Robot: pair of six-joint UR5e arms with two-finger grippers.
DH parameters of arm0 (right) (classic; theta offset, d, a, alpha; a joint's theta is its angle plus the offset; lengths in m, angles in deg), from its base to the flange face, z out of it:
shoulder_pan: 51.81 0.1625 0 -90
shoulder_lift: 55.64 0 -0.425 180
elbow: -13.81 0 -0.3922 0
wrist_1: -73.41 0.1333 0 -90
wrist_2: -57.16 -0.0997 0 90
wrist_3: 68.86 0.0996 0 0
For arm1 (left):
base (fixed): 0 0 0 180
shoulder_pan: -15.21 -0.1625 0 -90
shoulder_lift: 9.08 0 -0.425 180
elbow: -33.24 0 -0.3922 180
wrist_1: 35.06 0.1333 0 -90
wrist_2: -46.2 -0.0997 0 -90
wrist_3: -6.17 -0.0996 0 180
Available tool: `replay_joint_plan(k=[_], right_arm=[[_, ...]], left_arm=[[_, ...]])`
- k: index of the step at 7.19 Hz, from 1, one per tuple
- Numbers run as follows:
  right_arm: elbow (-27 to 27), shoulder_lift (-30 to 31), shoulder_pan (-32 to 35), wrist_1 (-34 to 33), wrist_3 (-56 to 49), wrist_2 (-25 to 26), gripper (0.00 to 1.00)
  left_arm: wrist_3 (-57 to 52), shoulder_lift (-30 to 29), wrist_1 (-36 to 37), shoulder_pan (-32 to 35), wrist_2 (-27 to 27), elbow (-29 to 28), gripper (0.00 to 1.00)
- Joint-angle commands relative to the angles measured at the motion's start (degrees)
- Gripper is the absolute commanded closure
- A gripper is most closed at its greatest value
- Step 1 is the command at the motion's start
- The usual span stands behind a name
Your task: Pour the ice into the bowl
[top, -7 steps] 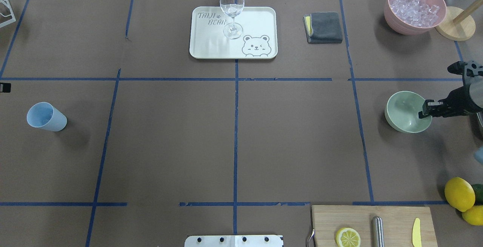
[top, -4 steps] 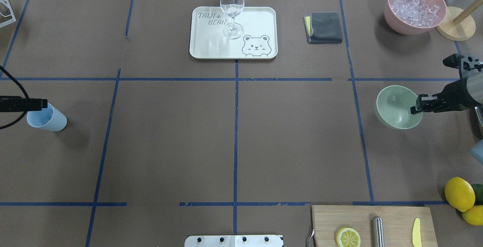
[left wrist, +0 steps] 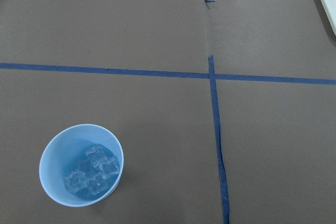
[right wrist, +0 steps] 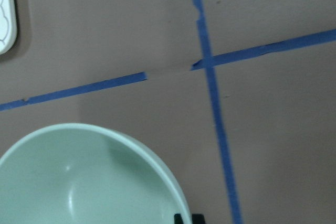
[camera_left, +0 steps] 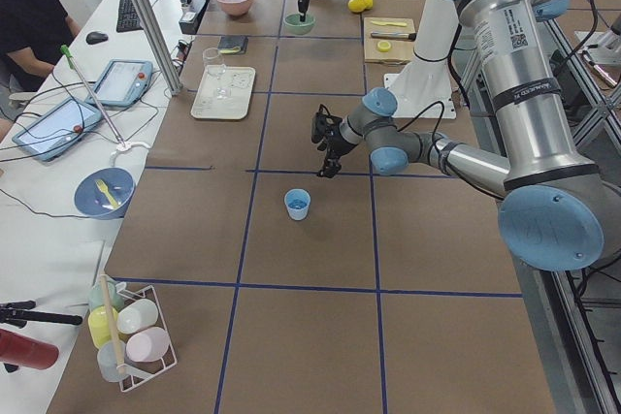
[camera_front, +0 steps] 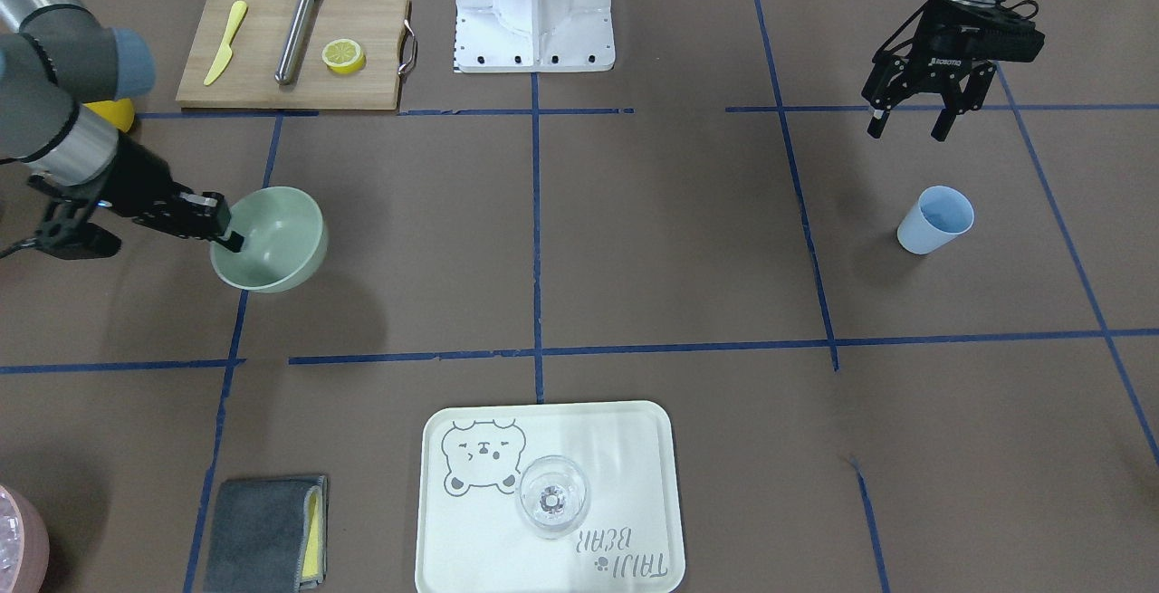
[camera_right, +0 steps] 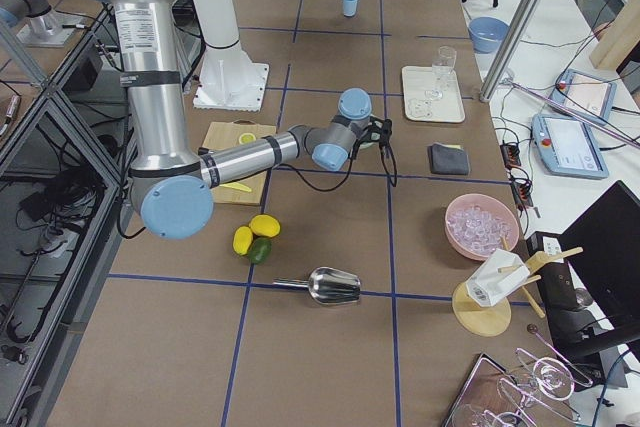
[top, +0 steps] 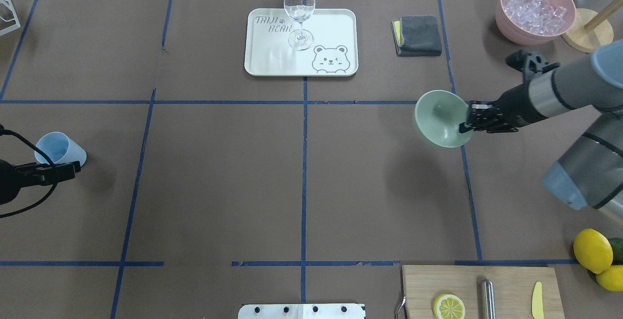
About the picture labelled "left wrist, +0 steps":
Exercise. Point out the light blue plastic cup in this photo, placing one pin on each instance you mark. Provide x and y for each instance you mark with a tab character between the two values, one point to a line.
60	156

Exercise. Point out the ice cubes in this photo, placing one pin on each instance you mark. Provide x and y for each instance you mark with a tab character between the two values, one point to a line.
95	172

